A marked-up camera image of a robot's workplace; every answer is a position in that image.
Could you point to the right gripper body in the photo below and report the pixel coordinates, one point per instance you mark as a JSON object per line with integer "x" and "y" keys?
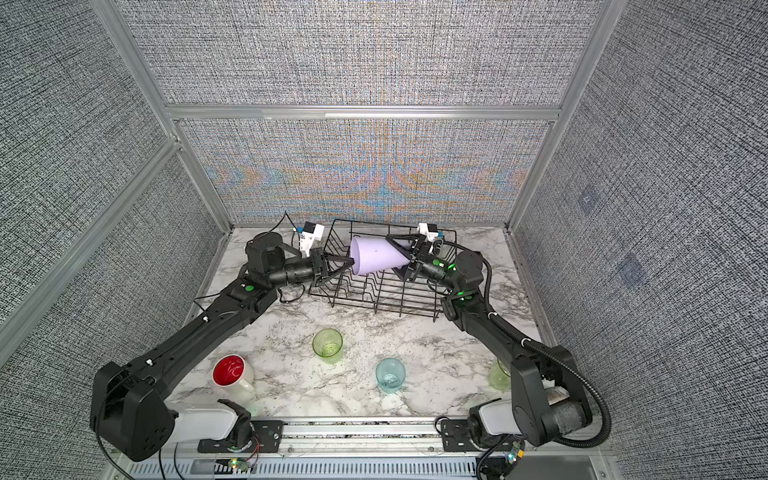
{"x": 427, "y": 265}

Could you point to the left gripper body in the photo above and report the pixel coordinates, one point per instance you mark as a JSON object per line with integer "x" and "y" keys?
{"x": 316, "y": 266}

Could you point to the purple plastic cup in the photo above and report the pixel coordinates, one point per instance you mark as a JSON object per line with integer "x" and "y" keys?
{"x": 374, "y": 254}

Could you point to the black wire dish rack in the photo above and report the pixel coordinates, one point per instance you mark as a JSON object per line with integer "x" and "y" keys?
{"x": 381, "y": 291}

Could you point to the green transparent cup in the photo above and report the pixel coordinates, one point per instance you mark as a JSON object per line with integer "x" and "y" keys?
{"x": 327, "y": 345}

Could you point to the teal transparent cup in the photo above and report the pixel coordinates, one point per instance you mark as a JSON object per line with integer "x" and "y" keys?
{"x": 390, "y": 375}

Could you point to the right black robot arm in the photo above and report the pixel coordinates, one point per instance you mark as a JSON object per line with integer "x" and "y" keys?
{"x": 551, "y": 401}

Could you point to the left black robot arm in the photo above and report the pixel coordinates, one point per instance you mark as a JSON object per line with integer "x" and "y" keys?
{"x": 129, "y": 409}

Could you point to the light green glass cup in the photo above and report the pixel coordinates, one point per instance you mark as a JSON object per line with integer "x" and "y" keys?
{"x": 498, "y": 377}

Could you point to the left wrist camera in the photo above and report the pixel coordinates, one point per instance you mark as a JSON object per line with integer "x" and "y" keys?
{"x": 310, "y": 235}

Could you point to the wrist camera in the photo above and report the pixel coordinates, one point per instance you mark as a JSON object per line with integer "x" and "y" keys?
{"x": 310, "y": 235}
{"x": 430, "y": 231}

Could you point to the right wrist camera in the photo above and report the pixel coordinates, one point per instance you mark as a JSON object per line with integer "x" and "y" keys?
{"x": 430, "y": 231}

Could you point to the aluminium front rail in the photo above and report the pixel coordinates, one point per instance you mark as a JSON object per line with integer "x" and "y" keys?
{"x": 360, "y": 435}

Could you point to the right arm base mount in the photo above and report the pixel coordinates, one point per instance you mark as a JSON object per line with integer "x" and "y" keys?
{"x": 471, "y": 433}

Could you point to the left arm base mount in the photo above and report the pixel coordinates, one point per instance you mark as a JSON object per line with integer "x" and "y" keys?
{"x": 246, "y": 435}

